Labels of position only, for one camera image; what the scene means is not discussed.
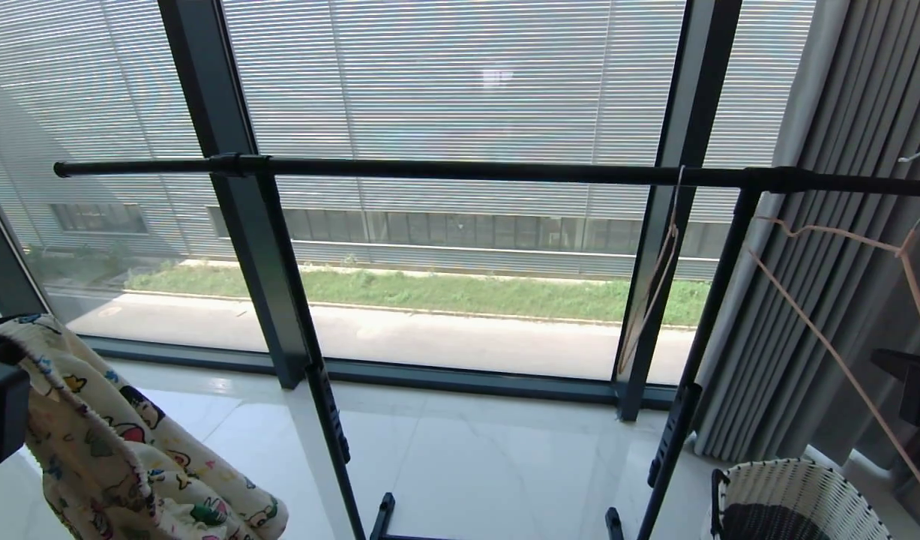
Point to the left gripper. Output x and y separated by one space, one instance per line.
2 412

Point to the pink clothes hanger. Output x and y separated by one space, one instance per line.
649 300
842 369

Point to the cream printed garment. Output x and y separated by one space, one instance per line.
115 450

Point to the white laundry basket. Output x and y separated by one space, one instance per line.
797 480

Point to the black clothes rack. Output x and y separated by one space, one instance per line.
430 169

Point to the beige curtain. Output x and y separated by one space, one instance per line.
842 97

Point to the window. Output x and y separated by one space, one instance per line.
430 90

